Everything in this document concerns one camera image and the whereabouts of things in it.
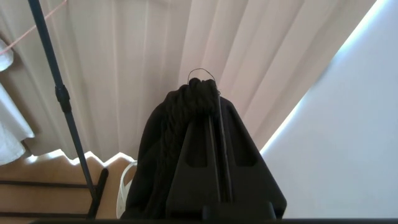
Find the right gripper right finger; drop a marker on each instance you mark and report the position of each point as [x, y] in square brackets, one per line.
[248, 174]

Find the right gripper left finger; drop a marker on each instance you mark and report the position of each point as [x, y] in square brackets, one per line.
[192, 174]

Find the black shorts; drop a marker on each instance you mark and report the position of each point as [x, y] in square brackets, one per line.
[161, 149]

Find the white printed t-shirt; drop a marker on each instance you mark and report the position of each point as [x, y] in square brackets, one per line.
[9, 133]

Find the white laundry basket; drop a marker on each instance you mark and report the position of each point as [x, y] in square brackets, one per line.
[121, 193]

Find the black clothes rack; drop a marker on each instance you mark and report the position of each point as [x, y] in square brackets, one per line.
[62, 93]

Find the pink clothes hanger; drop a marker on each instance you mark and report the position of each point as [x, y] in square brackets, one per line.
[28, 31]

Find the beige curtain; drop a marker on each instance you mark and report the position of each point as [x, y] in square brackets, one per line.
[140, 46]

